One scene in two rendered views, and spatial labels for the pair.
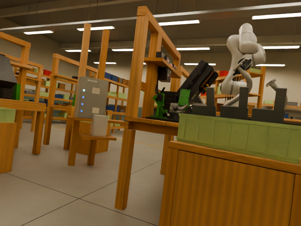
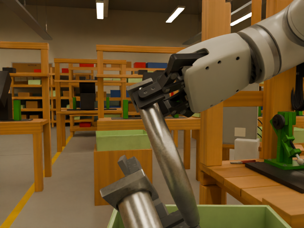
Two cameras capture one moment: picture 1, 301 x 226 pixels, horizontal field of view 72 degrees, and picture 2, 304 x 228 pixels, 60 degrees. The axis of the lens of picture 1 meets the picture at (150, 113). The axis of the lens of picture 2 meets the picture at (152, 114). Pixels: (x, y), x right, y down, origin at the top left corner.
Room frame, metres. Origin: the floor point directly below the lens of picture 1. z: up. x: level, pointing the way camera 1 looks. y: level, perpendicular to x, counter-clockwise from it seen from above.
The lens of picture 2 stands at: (0.95, -0.80, 1.26)
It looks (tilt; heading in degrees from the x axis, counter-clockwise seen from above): 4 degrees down; 56
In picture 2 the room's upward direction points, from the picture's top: straight up
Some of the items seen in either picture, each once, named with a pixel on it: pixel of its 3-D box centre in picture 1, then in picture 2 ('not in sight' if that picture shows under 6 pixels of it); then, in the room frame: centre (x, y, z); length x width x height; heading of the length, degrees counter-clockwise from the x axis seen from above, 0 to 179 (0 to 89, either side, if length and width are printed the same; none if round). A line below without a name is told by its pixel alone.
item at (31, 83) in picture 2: not in sight; (53, 97); (3.40, 9.54, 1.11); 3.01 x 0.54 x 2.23; 157
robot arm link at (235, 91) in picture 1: (236, 95); not in sight; (1.74, -0.71, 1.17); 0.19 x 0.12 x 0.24; 76
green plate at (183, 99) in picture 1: (184, 97); not in sight; (2.44, -0.38, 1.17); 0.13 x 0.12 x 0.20; 159
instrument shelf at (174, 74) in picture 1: (164, 69); not in sight; (2.63, -0.11, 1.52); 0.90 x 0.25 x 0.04; 159
